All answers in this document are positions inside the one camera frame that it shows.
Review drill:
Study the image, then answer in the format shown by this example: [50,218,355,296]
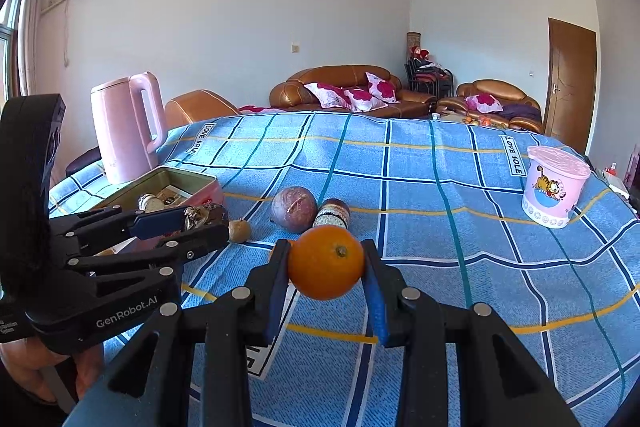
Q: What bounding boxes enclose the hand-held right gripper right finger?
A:
[361,239,583,427]

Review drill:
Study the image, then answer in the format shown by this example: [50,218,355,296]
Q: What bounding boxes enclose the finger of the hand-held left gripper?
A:
[67,218,231,281]
[50,204,185,254]

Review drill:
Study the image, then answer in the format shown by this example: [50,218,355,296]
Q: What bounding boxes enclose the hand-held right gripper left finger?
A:
[65,238,293,427]

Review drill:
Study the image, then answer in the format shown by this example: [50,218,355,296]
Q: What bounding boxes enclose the nut topped pastry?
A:
[182,204,223,230]

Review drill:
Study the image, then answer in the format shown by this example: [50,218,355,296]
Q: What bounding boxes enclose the orange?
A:
[286,226,366,301]

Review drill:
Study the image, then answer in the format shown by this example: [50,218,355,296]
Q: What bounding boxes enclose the pink tin box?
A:
[80,165,227,258]

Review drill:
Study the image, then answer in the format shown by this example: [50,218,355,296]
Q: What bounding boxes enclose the small brown round fruit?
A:
[228,218,252,244]

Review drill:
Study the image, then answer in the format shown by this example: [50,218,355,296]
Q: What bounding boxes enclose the purple passion fruit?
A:
[270,187,319,235]

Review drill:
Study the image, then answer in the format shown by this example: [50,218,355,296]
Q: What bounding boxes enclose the person's left hand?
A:
[0,332,106,413]

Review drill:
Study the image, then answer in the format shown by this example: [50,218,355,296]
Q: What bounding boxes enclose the printed paper leaflet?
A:
[157,188,198,208]

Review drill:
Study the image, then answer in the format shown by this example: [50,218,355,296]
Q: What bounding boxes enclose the blue plaid tablecloth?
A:
[47,111,640,427]

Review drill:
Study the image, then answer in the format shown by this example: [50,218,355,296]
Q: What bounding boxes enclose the dark purple round stool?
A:
[65,146,103,178]

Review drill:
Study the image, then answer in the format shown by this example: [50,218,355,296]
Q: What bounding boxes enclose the pink electric kettle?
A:
[90,72,168,185]

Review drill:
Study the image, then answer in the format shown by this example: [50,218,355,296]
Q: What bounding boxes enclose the brown leather recliner chair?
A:
[164,90,241,128]

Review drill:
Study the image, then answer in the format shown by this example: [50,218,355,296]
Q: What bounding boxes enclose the pink floral cushion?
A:
[366,72,398,104]
[344,88,388,112]
[465,94,503,112]
[304,82,353,110]

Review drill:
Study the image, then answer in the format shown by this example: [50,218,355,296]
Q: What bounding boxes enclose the pink cartoon plastic bucket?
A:
[521,145,592,229]

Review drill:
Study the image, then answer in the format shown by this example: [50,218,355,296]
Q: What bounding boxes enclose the cluttered coffee table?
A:
[430,109,511,130]

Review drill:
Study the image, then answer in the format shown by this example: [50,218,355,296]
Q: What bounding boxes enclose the brown leather three-seat sofa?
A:
[269,65,438,118]

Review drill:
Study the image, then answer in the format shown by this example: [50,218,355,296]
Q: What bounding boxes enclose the pink curtain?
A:
[20,0,53,98]

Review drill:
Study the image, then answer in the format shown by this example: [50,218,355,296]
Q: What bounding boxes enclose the window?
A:
[0,0,26,108]

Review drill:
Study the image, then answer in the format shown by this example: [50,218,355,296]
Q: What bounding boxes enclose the stacked dark chairs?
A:
[404,57,455,98]

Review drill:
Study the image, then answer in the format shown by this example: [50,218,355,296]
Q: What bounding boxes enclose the purple cloth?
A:
[500,103,542,122]

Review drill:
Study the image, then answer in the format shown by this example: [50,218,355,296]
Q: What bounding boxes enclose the brown leather armchair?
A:
[440,79,543,132]

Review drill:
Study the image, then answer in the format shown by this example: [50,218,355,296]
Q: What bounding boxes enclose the brown wooden door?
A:
[544,18,598,155]

